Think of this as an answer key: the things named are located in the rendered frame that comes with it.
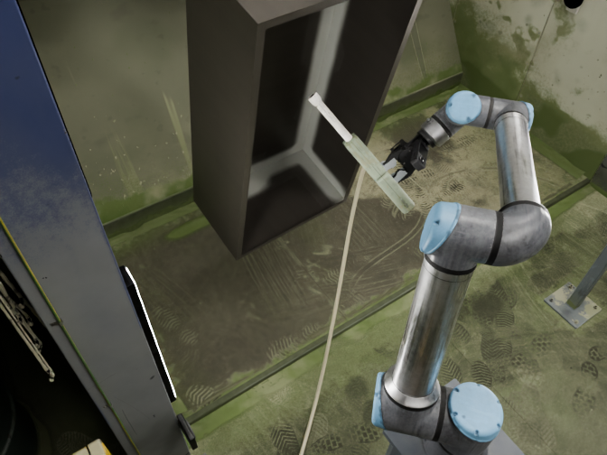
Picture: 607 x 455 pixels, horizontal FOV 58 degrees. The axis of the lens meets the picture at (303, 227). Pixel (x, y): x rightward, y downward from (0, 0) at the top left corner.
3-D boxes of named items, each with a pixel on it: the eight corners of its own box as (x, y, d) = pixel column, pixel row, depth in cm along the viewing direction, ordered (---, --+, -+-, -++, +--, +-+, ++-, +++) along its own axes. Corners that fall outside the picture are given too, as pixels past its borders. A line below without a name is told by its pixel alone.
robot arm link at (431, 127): (452, 141, 171) (435, 118, 167) (441, 152, 172) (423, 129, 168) (443, 134, 179) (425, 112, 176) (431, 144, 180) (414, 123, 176)
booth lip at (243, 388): (178, 434, 229) (176, 431, 226) (174, 428, 230) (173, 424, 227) (588, 185, 332) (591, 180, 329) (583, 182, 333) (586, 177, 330)
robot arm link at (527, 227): (566, 246, 107) (535, 93, 158) (500, 234, 108) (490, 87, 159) (546, 288, 114) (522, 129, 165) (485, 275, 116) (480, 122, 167)
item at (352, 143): (397, 185, 195) (418, 208, 174) (387, 194, 196) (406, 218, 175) (308, 80, 177) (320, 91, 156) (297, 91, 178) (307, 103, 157)
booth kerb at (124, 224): (82, 253, 284) (75, 236, 275) (81, 251, 285) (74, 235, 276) (459, 88, 387) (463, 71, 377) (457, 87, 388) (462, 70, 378)
